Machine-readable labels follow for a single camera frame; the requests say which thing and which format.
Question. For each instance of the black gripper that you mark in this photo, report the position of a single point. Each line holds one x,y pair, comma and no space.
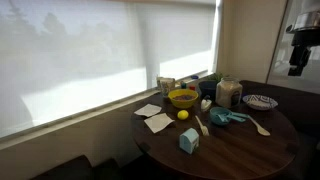
300,55

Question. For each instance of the small blue measuring spoon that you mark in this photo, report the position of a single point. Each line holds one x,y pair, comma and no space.
237,118

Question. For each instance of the big blue measuring spoon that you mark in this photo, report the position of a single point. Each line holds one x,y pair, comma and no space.
215,120

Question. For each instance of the white plastic spoon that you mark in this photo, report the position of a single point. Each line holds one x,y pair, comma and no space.
263,131

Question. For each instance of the dark bench seat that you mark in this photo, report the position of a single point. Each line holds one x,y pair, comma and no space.
300,110

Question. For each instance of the blue patterned white plate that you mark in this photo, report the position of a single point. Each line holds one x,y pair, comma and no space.
260,102

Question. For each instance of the glass jar of rice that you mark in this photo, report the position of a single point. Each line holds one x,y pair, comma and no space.
228,93

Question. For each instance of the small green plant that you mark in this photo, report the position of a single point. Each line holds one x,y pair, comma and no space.
216,77

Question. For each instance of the dark blue bowl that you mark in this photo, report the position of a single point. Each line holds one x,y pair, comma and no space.
207,89

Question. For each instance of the small white figurine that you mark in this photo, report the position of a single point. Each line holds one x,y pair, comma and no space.
205,105

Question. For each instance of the blue toy block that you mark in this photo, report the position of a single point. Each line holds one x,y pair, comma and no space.
194,77

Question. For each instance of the red toy block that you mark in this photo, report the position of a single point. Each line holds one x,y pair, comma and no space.
192,88

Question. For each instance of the white plastic fork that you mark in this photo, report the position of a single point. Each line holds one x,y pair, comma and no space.
204,130

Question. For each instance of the green toy block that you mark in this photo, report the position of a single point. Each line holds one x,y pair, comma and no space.
183,85

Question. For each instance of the yellow bowl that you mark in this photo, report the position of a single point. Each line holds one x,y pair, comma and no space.
182,103

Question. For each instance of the yellow lemon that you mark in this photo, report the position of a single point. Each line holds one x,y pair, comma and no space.
182,114

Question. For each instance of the light blue milk carton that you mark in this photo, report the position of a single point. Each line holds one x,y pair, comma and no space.
189,141

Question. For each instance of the printed paper cup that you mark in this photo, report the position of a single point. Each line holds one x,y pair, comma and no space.
167,86

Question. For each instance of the white paper napkin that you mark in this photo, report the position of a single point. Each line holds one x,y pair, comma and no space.
148,110
158,122

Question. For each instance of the large white window blind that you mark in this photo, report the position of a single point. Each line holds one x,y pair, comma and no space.
83,50

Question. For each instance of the window sill ledge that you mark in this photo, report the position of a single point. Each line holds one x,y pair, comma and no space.
66,122

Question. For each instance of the dark seat cushion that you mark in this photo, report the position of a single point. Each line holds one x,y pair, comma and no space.
73,168

